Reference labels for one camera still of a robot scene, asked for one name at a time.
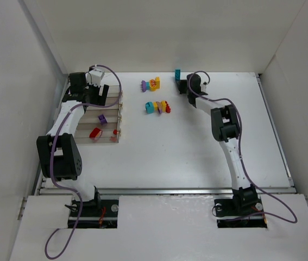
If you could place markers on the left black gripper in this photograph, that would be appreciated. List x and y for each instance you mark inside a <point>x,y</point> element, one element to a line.
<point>94,93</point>

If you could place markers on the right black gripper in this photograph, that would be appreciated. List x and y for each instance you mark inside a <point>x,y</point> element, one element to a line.
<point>183,85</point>

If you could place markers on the teal lego block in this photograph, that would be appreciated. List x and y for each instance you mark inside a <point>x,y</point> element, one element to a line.
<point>177,75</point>
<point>150,108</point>

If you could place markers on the purple square lego block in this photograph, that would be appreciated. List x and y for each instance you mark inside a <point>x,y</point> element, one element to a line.
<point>102,119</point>

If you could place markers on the yellow flower lego block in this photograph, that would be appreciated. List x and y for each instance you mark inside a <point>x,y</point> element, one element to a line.
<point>153,84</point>

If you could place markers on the red round lego block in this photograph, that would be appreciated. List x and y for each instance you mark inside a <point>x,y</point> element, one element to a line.
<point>96,134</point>

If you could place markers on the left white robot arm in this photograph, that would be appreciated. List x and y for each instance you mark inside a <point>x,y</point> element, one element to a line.
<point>59,156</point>

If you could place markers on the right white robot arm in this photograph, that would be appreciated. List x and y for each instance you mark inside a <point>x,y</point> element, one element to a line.
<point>226,129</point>

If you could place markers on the clear compartment organizer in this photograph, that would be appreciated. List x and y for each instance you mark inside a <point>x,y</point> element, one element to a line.
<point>102,125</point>

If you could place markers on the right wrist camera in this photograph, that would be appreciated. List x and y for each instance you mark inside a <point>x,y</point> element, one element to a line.
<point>203,86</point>

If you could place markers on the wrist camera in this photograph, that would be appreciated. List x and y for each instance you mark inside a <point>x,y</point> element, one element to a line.
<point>95,76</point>
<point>203,86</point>

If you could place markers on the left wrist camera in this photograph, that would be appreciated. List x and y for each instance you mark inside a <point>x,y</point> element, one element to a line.
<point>95,76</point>

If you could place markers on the aluminium rail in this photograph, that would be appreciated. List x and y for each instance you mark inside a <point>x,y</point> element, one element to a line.
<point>111,191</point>

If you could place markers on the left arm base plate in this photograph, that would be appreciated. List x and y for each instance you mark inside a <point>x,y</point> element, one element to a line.
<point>101,214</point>

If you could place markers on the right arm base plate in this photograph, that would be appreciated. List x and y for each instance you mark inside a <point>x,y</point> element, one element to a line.
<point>230,216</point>

